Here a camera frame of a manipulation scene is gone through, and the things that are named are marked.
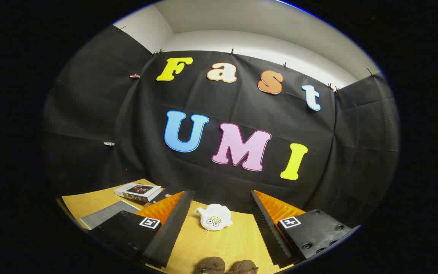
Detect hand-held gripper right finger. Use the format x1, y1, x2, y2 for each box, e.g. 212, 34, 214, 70
249, 190, 361, 267

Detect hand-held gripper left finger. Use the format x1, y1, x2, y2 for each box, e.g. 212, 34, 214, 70
89, 190, 195, 269

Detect brown shoe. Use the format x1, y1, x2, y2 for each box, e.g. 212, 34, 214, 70
195, 257, 226, 274
229, 260, 259, 274

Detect grey fabric storage box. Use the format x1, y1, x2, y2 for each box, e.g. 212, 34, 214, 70
79, 200, 141, 230

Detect dark blue book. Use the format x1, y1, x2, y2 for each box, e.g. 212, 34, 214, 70
151, 186, 181, 204

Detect white plush toy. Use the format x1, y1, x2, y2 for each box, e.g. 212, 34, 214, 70
195, 204, 233, 233

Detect white cover book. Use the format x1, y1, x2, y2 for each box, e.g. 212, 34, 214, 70
114, 183, 162, 203

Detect black backdrop cloth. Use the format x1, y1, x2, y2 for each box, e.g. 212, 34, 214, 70
41, 25, 400, 229

